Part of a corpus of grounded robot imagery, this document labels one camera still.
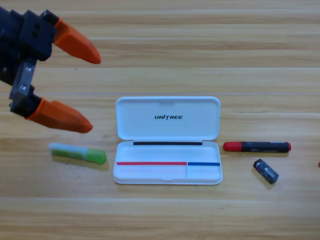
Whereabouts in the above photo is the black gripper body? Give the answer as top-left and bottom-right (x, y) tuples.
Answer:
(0, 5), (60, 120)

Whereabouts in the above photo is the eraser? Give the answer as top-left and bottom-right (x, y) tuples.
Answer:
(252, 158), (280, 185)

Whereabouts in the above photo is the red and black marker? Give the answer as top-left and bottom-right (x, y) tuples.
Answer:
(222, 141), (292, 153)

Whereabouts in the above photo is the white Unitree pencil case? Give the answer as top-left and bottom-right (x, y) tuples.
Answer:
(112, 96), (224, 186)

